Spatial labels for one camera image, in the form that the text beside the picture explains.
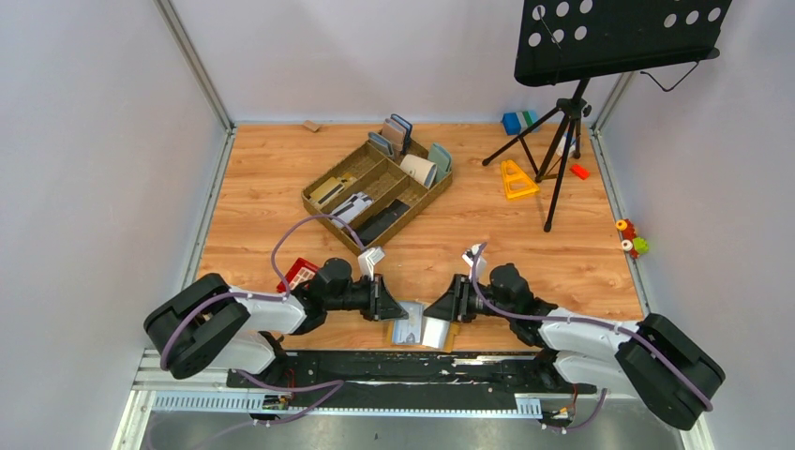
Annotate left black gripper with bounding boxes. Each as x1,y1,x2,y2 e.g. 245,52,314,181
326,274,409,322

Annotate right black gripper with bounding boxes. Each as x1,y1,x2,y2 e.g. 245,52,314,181
423,275,514,324

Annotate yellow leather card holder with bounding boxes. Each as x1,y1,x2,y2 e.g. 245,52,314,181
386,316,460,353

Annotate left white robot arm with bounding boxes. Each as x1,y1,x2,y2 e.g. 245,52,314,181
143,258,409,387

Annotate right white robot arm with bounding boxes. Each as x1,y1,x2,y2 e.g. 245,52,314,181
424,263,726,430

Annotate white black cards in tray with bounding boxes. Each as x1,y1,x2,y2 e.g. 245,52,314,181
330,191,373,229

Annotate gold cards in tray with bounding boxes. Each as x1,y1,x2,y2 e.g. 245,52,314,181
308,176,348,207

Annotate beige card holder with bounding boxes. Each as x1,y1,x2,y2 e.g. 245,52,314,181
399,155,437,188

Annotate teal card holder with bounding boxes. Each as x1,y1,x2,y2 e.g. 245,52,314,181
427,142,453,183

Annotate blue card holders upright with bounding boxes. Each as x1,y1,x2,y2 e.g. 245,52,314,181
367,113,413,159

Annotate red plastic block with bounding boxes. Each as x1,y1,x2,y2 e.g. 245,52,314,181
277,258,320,293

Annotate woven compartment tray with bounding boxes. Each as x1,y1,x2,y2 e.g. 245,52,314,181
301,142,453,254

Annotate yellow triangular toy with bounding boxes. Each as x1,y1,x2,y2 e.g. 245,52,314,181
500,159,540,201

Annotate small red brick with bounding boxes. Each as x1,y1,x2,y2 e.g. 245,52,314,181
570,164,591,180

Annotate blue green block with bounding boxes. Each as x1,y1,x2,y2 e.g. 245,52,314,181
501,110,538,136

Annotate colourful toy car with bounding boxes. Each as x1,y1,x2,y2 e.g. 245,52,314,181
615,218,650,259

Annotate small wooden block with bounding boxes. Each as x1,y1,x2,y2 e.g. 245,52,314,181
302,120,322,133

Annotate black music stand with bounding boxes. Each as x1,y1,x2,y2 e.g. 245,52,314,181
509,1,730,232

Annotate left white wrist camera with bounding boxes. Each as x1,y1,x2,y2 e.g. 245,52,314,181
357,247,384,281

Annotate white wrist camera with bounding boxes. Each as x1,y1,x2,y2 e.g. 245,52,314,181
357,247,384,281
461,243,488,278

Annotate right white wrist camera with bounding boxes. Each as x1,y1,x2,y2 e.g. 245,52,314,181
461,243,488,278

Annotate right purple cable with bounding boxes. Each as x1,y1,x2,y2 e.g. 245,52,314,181
469,242,715,434

